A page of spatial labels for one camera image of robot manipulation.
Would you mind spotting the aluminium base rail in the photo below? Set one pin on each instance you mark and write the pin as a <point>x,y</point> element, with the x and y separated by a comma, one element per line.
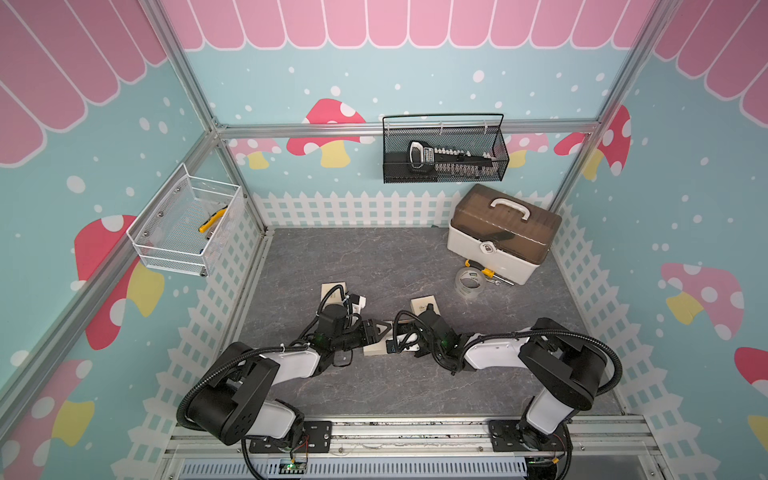
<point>604,447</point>

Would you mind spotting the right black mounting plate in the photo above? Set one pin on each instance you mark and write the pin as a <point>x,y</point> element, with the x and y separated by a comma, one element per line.
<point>507,436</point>

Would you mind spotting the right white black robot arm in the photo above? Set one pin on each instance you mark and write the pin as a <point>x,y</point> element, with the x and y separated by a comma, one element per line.
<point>573,368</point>

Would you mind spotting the clear tape roll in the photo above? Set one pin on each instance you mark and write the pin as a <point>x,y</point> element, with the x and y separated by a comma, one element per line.
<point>470,283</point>

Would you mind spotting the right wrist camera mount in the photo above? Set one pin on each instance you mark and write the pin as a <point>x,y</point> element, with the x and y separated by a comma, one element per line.
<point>434,321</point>

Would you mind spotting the white wire wall basket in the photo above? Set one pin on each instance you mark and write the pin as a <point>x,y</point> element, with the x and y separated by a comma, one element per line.
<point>165,234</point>

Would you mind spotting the yellow black utility knife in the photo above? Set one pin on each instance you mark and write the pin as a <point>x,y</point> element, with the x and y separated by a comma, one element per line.
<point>212,220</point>

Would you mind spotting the black socket bit set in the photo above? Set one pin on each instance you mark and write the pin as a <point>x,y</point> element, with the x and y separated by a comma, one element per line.
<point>423,158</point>

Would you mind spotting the brown lid white toolbox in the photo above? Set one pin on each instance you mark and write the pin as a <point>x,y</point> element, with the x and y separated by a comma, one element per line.
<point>506,235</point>

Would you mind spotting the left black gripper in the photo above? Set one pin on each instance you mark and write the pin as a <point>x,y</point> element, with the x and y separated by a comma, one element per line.
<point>372,330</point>

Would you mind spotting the cream tan-drawer jewelry box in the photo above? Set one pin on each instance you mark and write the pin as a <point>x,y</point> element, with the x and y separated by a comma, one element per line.
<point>380,348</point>

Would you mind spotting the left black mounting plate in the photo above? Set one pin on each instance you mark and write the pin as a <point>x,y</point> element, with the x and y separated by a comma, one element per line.
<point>315,436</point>

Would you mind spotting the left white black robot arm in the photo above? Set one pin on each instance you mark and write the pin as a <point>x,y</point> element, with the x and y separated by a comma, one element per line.
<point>230,401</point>

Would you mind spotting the black mounting plate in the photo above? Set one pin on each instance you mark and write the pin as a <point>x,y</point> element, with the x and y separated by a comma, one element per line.
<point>507,436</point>
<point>315,436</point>

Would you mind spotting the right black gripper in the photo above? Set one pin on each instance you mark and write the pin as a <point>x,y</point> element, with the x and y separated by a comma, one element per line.
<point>419,353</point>

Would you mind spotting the small green circuit board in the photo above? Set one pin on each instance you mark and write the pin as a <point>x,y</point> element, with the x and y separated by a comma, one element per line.
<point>292,467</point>

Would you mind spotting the black wire wall basket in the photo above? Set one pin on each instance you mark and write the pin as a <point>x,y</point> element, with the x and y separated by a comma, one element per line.
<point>476,132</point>

